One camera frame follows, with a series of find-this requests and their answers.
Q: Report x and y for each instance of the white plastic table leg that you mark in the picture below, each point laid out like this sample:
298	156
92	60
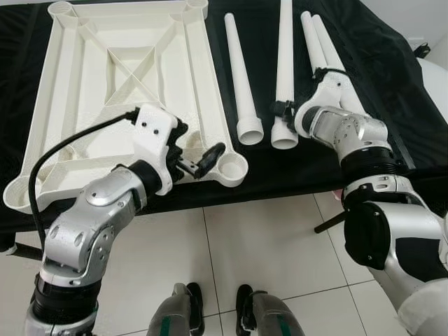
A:
241	84
311	35
332	49
285	70

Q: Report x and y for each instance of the white plastic table top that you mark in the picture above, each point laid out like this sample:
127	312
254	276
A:
70	70

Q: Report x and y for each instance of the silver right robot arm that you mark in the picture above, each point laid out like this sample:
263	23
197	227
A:
406	231

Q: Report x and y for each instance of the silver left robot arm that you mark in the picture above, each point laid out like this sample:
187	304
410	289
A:
84	231

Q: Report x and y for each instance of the black tablecloth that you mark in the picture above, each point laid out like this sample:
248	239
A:
392	84

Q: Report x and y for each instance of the black metal table leg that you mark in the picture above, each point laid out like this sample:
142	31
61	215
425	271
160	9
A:
21	252
329	222

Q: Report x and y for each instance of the grey robot left leg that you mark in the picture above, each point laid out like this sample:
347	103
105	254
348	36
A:
171	315

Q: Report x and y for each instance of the grey robot leg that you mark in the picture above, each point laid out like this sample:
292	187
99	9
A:
171	315
269	318

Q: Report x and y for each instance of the black power plug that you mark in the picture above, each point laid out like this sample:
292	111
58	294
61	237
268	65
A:
422	50

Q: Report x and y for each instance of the grey robot right leg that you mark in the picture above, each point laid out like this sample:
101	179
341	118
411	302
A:
269	318

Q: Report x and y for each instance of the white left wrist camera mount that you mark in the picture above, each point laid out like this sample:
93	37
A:
154	133

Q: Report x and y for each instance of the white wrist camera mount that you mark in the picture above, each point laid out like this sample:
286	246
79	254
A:
154	133
329	91

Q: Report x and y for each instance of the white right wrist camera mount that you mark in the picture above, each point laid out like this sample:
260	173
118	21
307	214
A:
329	91

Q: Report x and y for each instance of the white wall socket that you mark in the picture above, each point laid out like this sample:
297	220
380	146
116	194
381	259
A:
414	42

